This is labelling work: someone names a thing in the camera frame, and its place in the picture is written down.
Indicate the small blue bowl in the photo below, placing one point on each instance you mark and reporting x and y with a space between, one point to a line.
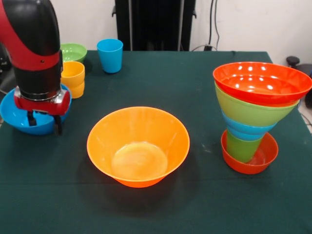
248 130

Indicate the green cup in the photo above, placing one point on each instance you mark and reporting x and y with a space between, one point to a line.
241 151

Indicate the dark green table cloth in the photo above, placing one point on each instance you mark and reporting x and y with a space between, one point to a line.
170 207

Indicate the wide red bowl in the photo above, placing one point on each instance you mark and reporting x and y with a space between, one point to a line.
256 95

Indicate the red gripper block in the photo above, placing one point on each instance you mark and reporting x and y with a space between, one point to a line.
41 107

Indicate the blue cup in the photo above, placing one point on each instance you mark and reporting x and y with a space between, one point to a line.
109 61

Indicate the large green bowl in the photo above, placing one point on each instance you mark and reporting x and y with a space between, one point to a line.
248 112

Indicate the small green bowl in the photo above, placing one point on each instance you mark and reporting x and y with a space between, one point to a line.
75 53

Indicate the large blue bowl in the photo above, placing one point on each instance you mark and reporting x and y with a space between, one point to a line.
9 117

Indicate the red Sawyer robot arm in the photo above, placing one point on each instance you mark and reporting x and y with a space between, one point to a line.
34 48

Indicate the yellow cup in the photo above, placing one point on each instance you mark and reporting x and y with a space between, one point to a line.
75 83

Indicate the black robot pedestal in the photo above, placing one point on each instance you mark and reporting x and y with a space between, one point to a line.
156 24

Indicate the small red bowl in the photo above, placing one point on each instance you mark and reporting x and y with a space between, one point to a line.
265 156

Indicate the large orange bowl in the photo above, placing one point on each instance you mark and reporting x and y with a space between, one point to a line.
126 136

